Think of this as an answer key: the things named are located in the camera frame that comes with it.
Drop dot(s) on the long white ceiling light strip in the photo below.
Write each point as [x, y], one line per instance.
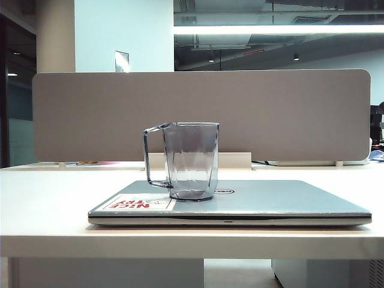
[270, 29]

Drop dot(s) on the dark glass door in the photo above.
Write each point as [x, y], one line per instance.
[18, 90]

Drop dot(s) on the small round ceiling spotlight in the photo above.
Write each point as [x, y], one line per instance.
[211, 59]
[296, 57]

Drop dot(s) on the orange flat item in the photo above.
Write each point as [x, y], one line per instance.
[85, 163]

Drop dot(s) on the transparent grey faceted water cup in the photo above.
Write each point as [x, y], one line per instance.
[192, 162]

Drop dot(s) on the blue patterned cloth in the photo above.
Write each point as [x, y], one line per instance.
[378, 156]

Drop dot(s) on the pink flat item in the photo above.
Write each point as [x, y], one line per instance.
[108, 163]

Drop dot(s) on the white sticker with red text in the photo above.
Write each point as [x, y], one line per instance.
[129, 204]

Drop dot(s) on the framed wall notice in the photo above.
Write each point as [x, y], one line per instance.
[121, 61]

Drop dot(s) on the ceiling air vent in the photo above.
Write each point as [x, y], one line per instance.
[310, 19]

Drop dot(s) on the red ceiling sign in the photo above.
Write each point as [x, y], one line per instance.
[254, 52]

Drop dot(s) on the silver Dell laptop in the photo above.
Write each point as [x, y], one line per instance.
[270, 201]

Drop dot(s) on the beige fabric desk divider panel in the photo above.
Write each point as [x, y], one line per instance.
[90, 120]

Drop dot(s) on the black office chair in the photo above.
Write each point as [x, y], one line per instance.
[376, 120]

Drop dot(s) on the white desk leg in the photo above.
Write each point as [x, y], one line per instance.
[4, 273]

